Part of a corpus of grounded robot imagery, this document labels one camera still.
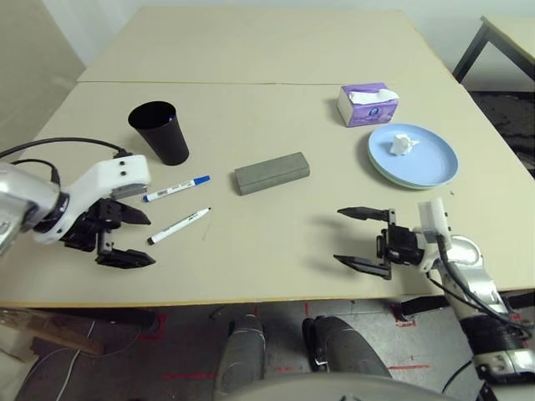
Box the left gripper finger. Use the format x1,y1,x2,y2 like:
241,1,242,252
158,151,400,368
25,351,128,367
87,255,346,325
94,231,157,271
112,200,152,227

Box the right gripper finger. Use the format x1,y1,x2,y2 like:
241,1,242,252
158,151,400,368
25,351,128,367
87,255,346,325
333,253,394,281
336,206,397,227

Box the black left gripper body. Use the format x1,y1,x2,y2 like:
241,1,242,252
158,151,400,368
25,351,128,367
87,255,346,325
62,199,125,254

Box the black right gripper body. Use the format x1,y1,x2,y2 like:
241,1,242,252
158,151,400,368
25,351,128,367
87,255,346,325
375,225,425,266

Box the white marker blue cap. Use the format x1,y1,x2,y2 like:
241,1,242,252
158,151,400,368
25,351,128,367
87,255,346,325
142,175,211,203

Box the white tissue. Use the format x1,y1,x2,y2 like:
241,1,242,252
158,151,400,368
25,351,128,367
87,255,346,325
390,133,421,156

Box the blue plate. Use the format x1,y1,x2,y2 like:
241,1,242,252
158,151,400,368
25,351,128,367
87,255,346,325
367,122,460,187

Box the grey glasses case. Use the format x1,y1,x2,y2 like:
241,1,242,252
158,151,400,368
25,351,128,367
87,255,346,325
233,151,311,196

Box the white marker black tip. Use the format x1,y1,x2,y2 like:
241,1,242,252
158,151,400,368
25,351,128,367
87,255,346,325
146,206,212,246

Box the black table leg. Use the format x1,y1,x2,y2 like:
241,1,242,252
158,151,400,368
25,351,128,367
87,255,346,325
395,292,535,322

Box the black plastic cup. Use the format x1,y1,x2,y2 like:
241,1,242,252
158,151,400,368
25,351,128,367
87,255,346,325
127,99,191,167

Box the grey robot right leg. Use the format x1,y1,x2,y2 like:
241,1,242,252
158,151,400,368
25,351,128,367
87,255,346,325
301,315,394,381

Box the grey robot leg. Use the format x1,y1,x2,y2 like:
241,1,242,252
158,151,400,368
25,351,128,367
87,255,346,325
301,315,394,381
212,313,268,401

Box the wooden plank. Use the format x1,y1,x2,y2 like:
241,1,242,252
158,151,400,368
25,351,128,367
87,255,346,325
31,311,105,357

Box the purple tissue box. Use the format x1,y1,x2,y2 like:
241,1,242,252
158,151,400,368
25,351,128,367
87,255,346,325
337,82,401,129

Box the pale robot torso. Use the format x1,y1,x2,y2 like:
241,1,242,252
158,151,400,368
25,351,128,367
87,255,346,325
246,373,456,401

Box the grey robot left leg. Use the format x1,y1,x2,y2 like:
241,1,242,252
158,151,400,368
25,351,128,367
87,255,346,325
212,313,268,401

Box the beige side table black legs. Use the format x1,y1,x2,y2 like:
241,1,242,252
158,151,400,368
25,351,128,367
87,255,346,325
451,15,535,93

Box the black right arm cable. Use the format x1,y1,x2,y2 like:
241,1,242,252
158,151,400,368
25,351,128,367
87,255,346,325
430,236,535,335

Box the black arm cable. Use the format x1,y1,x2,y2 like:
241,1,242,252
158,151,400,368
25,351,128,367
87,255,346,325
0,137,129,185
430,236,535,335

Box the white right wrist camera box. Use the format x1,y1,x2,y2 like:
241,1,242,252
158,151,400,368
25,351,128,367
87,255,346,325
413,196,455,272

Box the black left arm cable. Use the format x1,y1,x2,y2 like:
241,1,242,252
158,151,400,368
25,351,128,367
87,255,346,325
0,137,129,185

